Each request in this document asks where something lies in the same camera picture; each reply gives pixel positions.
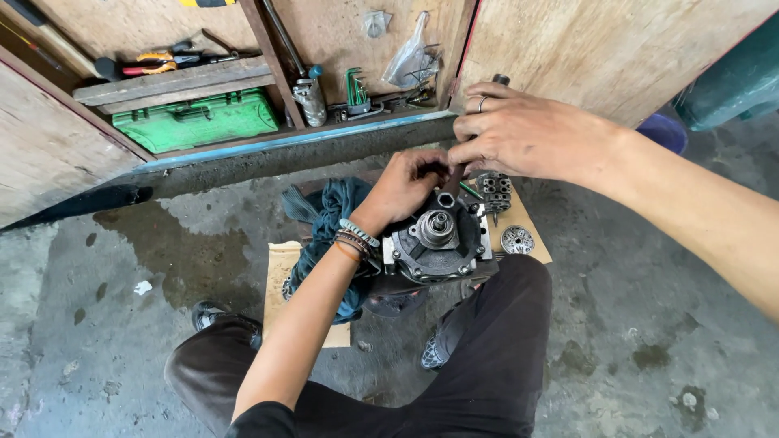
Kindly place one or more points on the metal piston block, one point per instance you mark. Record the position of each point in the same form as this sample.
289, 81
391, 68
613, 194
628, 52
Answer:
494, 190

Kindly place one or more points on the person's leg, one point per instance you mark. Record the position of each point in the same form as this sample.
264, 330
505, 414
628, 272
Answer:
493, 353
207, 377

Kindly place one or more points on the person's left shoe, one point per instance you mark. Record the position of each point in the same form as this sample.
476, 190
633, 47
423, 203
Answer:
210, 313

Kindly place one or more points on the silver tool with teal knob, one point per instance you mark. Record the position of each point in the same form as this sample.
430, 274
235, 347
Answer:
311, 97

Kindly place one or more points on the yellow tool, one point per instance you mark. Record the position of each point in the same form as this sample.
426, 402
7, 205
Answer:
207, 2

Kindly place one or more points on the person's black shirt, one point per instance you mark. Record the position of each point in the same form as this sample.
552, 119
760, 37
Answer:
261, 421

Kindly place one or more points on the green hex key set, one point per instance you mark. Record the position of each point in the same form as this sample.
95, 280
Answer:
356, 91

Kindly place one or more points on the long metal rod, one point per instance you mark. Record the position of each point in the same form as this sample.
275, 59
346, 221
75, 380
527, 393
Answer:
283, 36

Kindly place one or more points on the brown cardboard sheet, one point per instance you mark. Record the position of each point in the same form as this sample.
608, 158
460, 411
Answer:
280, 286

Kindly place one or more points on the person's left hand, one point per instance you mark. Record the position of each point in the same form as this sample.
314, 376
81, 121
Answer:
398, 191

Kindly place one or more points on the wooden shelf plank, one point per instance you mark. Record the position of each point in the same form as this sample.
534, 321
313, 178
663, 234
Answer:
176, 85

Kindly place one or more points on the person's left fingers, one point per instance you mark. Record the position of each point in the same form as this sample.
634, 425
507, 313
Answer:
429, 164

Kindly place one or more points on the clear plastic bag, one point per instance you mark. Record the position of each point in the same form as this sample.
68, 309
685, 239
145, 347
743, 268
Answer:
411, 61

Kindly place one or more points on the small clear plastic packet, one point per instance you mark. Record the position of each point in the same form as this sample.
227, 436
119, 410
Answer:
375, 23

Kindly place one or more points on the green plastic tool case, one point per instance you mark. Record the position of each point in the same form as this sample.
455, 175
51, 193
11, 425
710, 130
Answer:
195, 121

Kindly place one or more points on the teal cloth rag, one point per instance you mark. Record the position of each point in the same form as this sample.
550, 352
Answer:
332, 213

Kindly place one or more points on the blue bucket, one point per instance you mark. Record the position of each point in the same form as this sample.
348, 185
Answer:
664, 131

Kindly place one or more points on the white paper scrap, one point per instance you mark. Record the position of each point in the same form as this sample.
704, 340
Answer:
143, 287

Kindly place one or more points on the plywood cabinet door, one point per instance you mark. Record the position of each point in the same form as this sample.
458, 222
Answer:
608, 48
48, 146

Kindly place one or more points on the person's shoe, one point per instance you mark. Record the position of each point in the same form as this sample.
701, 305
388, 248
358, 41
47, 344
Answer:
210, 313
433, 353

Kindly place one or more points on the person's right leg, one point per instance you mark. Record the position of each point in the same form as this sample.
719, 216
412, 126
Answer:
493, 353

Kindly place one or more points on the person's right hand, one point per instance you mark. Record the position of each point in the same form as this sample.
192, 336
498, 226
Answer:
535, 137

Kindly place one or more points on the grey metal compressor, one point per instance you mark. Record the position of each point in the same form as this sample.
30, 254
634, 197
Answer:
429, 255

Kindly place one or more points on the person's right shoe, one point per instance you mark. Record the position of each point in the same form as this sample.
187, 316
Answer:
433, 353

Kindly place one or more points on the round metal valve plate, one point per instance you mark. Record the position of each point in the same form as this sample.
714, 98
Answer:
517, 239

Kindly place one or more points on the person's left leg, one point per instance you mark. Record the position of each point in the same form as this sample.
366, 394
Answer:
207, 377

